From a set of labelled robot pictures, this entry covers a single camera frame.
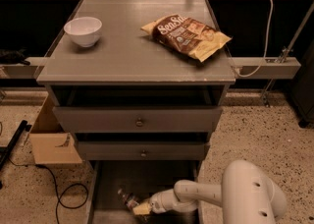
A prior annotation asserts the grey open bottom drawer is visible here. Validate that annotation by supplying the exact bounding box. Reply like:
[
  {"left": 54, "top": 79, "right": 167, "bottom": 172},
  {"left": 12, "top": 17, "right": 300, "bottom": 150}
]
[{"left": 84, "top": 160, "right": 200, "bottom": 224}]

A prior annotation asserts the grey top drawer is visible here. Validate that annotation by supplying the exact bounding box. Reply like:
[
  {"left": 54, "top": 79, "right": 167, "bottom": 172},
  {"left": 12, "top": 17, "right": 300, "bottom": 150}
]
[{"left": 53, "top": 107, "right": 222, "bottom": 133}]

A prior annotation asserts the clear plastic water bottle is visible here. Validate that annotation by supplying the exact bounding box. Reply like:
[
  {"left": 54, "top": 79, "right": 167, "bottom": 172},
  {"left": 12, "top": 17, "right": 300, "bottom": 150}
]
[{"left": 118, "top": 188, "right": 149, "bottom": 223}]

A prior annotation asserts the grey middle drawer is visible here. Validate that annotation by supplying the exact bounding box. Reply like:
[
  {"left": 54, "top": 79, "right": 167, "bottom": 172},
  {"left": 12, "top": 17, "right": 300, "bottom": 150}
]
[{"left": 77, "top": 141, "right": 209, "bottom": 160}]

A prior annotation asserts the round middle drawer knob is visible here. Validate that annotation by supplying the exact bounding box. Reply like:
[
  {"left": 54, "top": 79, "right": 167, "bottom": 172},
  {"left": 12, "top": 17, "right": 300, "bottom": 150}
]
[{"left": 140, "top": 150, "right": 147, "bottom": 158}]

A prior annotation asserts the black object on rail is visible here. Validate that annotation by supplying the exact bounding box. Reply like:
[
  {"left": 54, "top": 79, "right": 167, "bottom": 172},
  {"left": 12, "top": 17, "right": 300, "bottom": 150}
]
[{"left": 0, "top": 49, "right": 30, "bottom": 66}]

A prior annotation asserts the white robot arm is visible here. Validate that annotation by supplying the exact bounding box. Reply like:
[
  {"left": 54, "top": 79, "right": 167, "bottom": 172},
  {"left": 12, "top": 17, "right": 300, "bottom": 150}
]
[{"left": 132, "top": 160, "right": 288, "bottom": 224}]

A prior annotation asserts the round drawer knob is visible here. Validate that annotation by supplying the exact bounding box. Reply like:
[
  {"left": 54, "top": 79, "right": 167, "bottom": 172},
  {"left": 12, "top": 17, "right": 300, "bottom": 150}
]
[
  {"left": 140, "top": 150, "right": 147, "bottom": 158},
  {"left": 135, "top": 118, "right": 144, "bottom": 127}
]

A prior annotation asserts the black metal stand leg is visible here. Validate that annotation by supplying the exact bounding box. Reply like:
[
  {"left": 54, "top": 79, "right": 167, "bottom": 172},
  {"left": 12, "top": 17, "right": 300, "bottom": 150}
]
[{"left": 0, "top": 120, "right": 31, "bottom": 190}]

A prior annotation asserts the brown yellow chip bag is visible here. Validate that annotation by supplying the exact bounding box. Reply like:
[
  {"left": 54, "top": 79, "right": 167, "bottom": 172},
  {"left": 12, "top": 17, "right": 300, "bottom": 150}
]
[{"left": 141, "top": 14, "right": 231, "bottom": 62}]

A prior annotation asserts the cardboard box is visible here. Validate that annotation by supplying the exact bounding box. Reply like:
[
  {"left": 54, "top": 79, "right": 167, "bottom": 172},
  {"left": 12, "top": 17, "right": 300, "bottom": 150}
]
[{"left": 29, "top": 96, "right": 82, "bottom": 165}]

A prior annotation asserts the grey drawer cabinet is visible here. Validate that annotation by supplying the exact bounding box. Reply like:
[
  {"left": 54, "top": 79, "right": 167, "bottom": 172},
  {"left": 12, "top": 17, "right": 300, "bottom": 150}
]
[{"left": 36, "top": 0, "right": 236, "bottom": 224}]

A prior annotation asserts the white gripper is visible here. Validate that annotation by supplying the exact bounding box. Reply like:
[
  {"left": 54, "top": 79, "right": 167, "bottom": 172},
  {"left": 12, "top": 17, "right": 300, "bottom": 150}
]
[{"left": 132, "top": 191, "right": 172, "bottom": 215}]

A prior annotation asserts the white ceramic bowl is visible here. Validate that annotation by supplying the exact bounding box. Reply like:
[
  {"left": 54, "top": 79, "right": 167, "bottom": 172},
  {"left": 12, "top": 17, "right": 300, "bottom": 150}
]
[{"left": 64, "top": 17, "right": 102, "bottom": 47}]

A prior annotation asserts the white hanging cable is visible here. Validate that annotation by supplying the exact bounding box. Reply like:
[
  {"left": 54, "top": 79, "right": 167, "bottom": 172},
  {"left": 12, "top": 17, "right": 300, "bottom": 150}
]
[{"left": 234, "top": 0, "right": 275, "bottom": 79}]

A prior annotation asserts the black floor cable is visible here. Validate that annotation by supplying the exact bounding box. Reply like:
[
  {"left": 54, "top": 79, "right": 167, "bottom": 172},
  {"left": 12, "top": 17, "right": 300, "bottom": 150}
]
[{"left": 8, "top": 157, "right": 90, "bottom": 224}]

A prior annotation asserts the round top drawer knob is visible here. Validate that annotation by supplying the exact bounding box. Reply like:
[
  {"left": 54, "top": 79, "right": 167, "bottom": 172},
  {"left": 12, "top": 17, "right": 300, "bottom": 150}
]
[{"left": 135, "top": 118, "right": 144, "bottom": 127}]

